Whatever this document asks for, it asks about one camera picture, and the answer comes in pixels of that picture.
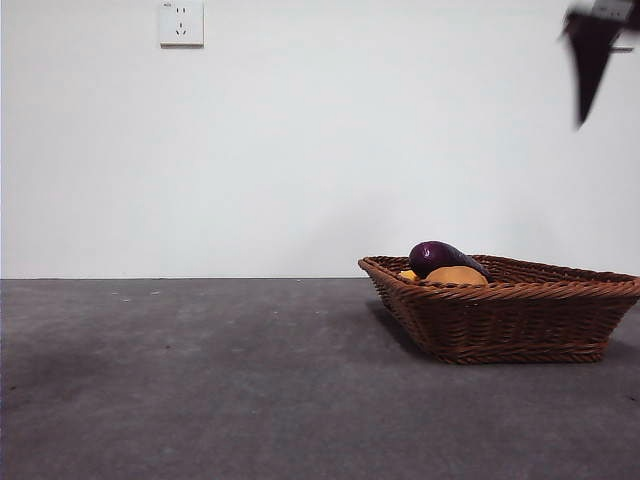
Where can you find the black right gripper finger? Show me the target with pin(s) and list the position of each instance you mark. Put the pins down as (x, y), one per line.
(590, 60)

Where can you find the purple eggplant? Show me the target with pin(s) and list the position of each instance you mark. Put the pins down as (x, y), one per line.
(435, 255)

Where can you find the brown potato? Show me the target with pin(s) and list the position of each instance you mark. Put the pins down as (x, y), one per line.
(457, 276)

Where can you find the brown wicker basket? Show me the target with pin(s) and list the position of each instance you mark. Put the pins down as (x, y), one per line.
(500, 320)

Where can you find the yellow corn cob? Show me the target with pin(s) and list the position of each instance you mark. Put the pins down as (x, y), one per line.
(409, 275)

